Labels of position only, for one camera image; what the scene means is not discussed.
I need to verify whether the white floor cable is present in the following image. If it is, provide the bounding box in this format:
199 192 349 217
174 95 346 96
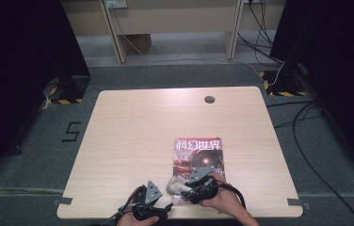
110 8 285 87

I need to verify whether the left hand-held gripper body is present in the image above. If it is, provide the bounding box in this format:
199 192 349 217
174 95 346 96
131 180 167 220

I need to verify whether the right hand-held gripper black cable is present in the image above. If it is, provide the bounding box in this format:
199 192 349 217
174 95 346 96
217 183 247 211

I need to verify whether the brown cardboard box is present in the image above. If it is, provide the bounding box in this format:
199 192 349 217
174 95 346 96
121 33 153 55

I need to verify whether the person's left hand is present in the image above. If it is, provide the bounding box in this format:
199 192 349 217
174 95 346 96
117 187 160 226

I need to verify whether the beige wooden desk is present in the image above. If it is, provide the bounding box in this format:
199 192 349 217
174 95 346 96
61 0 287 64

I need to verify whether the black stand base striped tape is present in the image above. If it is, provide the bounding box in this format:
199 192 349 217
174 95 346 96
258 62 308 98
50 74 91 105

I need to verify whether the red illustrated magazine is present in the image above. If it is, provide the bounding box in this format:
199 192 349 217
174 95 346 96
171 137 226 205

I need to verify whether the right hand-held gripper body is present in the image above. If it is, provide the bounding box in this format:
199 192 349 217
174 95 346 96
185 166 220 203

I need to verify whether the left hand-held gripper black cable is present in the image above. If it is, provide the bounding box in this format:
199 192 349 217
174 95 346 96
101 186 141 226

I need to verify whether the black cable bundle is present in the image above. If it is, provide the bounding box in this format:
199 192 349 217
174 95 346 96
237 0 285 65

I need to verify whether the white power socket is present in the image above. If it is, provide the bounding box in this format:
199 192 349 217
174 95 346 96
105 0 128 9

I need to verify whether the black curtain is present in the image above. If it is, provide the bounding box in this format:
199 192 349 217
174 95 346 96
0 0 90 189
268 0 354 180

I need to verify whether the thin black floor cable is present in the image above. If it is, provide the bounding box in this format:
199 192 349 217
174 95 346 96
265 100 316 108
273 113 324 130

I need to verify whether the grey tape piece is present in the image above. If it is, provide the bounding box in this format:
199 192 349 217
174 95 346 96
287 198 312 211
52 197 73 206

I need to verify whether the hand-held gripper black cable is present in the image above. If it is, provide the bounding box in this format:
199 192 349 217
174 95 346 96
217 183 247 211
101 186 141 226

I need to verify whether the long black floor cable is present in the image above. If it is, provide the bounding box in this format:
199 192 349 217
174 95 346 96
292 102 354 226

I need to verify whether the person's right hand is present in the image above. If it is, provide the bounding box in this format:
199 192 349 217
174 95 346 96
199 172 245 219

